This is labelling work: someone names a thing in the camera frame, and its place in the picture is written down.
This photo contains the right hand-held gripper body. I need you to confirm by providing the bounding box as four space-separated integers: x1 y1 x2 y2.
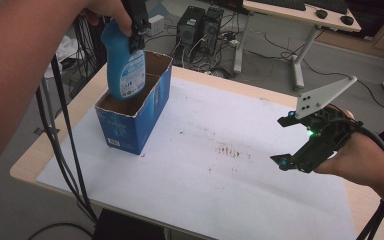
292 75 364 174

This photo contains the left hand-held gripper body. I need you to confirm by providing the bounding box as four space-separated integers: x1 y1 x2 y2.
121 0 152 35

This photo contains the blue detergent bottle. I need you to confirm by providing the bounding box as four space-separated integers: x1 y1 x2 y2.
100 18 147 101

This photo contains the blue cardboard box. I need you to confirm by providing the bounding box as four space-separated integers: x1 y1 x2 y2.
94 50 174 156

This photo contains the person's left hand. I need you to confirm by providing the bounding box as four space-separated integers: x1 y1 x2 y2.
79 0 133 37

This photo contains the person's right hand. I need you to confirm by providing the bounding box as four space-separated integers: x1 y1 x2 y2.
314 110 384 188

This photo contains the small white box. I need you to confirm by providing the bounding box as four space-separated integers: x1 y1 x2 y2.
147 14 166 37

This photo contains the black computer tower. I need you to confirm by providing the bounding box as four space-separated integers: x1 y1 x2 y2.
175 5 206 52
202 6 225 55

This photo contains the white cloth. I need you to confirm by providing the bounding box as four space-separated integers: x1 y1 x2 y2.
44 34 80 80

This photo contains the white paper sheet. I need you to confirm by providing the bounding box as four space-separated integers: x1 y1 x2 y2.
35 76 358 240

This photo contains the white desk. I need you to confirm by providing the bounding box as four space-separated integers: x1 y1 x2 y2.
232 0 363 90

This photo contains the black floor cable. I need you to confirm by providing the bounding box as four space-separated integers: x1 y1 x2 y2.
27 222 94 240

